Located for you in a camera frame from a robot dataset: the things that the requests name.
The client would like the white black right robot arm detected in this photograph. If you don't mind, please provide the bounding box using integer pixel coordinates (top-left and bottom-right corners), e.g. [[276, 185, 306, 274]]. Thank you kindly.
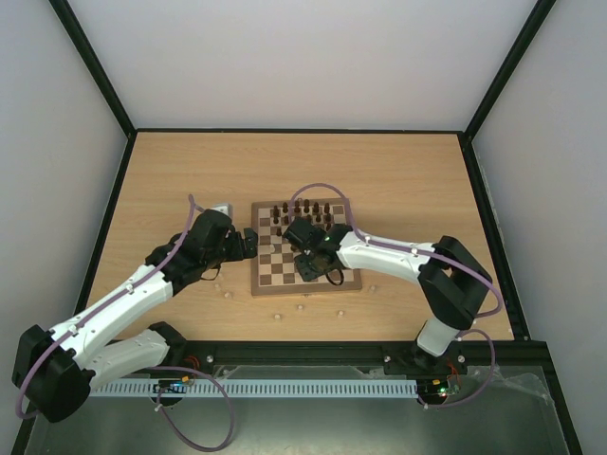
[[283, 219, 492, 372]]

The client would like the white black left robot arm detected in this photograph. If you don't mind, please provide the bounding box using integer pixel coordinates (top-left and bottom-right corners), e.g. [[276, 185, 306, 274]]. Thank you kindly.
[[11, 205, 258, 423]]

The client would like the wooden chess board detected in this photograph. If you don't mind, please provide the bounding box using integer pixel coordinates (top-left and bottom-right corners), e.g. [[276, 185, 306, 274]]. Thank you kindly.
[[249, 198, 364, 299]]

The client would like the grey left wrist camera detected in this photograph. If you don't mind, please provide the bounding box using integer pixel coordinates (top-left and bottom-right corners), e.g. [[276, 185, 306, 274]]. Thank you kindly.
[[212, 203, 233, 218]]

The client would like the black front mounting rail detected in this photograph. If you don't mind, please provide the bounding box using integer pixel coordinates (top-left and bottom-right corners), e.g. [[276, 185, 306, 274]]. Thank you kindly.
[[169, 340, 555, 374]]

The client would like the light blue slotted cable duct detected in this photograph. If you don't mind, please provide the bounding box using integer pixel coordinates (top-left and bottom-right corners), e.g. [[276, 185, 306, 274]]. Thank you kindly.
[[91, 378, 418, 399]]

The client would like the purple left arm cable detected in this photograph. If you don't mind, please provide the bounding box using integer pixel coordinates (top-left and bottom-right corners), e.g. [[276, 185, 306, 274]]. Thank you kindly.
[[16, 192, 236, 450]]

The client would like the black left frame post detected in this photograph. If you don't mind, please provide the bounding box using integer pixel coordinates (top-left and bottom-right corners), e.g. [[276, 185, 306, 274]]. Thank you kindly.
[[48, 0, 136, 138]]

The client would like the black frame post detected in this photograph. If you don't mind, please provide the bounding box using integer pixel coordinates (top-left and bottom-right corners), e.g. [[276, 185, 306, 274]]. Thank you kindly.
[[464, 0, 557, 142], [48, 0, 136, 138]]

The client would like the black right frame post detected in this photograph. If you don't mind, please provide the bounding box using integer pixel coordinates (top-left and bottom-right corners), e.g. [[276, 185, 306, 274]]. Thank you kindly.
[[464, 0, 557, 142]]

